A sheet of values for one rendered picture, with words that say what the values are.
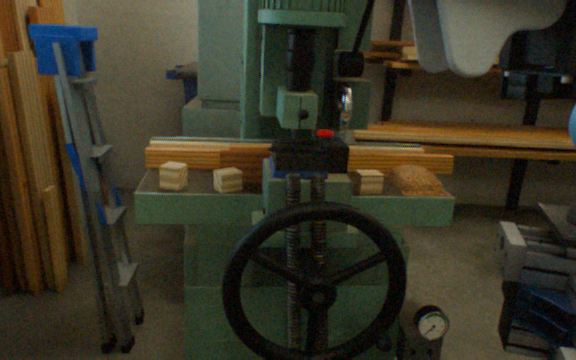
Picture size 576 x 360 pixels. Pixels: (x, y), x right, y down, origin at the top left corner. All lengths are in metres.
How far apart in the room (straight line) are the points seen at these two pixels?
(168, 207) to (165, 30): 2.55
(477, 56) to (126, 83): 3.27
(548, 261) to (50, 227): 1.88
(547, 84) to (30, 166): 2.10
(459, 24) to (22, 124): 2.06
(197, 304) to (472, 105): 2.90
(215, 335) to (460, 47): 0.85
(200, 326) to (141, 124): 2.60
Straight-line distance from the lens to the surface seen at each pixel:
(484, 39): 0.26
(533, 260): 1.18
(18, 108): 2.21
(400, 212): 0.94
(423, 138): 3.00
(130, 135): 3.52
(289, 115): 0.95
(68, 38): 1.66
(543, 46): 0.30
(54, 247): 2.33
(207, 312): 0.98
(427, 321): 0.99
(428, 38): 0.28
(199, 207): 0.88
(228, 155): 0.92
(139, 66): 3.42
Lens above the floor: 1.20
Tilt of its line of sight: 18 degrees down
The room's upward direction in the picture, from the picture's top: 3 degrees clockwise
